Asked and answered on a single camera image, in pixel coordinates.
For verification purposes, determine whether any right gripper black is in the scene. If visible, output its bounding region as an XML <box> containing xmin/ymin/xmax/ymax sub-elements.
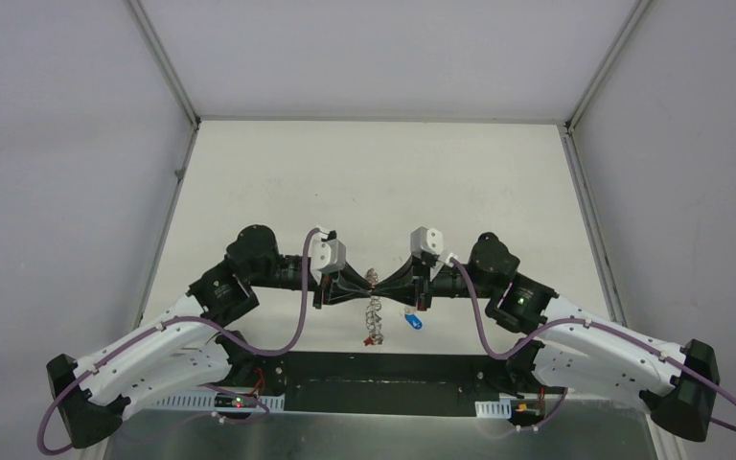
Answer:
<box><xmin>371</xmin><ymin>254</ymin><xmax>497</xmax><ymax>313</ymax></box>

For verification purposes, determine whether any blue key tag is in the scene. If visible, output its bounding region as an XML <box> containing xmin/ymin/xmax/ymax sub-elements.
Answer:
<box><xmin>404</xmin><ymin>314</ymin><xmax>423</xmax><ymax>330</ymax></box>

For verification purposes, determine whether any metal disc with key rings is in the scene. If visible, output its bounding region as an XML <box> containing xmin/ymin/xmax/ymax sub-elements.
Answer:
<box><xmin>364</xmin><ymin>268</ymin><xmax>384</xmax><ymax>346</ymax></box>

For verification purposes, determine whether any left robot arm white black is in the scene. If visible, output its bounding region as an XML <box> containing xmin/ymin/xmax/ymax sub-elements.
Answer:
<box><xmin>36</xmin><ymin>224</ymin><xmax>375</xmax><ymax>455</ymax></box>

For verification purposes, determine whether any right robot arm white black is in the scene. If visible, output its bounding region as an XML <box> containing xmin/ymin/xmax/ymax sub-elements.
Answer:
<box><xmin>372</xmin><ymin>227</ymin><xmax>720</xmax><ymax>442</ymax></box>

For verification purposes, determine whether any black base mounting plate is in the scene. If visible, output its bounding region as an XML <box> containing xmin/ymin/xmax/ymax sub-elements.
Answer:
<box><xmin>193</xmin><ymin>349</ymin><xmax>568</xmax><ymax>419</ymax></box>

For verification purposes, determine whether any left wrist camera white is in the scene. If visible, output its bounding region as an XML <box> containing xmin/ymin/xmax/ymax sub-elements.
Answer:
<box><xmin>310</xmin><ymin>227</ymin><xmax>347</xmax><ymax>278</ymax></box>

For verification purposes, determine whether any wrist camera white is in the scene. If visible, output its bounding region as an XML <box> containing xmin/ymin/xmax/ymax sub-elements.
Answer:
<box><xmin>310</xmin><ymin>227</ymin><xmax>347</xmax><ymax>278</ymax></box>
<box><xmin>409</xmin><ymin>226</ymin><xmax>455</xmax><ymax>267</ymax></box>

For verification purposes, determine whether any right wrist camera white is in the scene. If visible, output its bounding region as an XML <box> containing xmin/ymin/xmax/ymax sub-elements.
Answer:
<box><xmin>409</xmin><ymin>226</ymin><xmax>455</xmax><ymax>267</ymax></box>

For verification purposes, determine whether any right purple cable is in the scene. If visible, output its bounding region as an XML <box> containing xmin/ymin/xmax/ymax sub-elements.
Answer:
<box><xmin>450</xmin><ymin>257</ymin><xmax>736</xmax><ymax>441</ymax></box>

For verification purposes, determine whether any purple cable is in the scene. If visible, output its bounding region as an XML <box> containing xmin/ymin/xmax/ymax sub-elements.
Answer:
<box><xmin>450</xmin><ymin>257</ymin><xmax>736</xmax><ymax>441</ymax></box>
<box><xmin>36</xmin><ymin>227</ymin><xmax>325</xmax><ymax>457</ymax></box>

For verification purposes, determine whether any aluminium frame rail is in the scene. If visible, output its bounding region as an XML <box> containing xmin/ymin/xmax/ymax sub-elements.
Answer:
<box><xmin>96</xmin><ymin>346</ymin><xmax>670</xmax><ymax>403</ymax></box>

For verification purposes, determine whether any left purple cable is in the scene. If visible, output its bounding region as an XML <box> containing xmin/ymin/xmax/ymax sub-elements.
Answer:
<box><xmin>36</xmin><ymin>227</ymin><xmax>325</xmax><ymax>457</ymax></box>

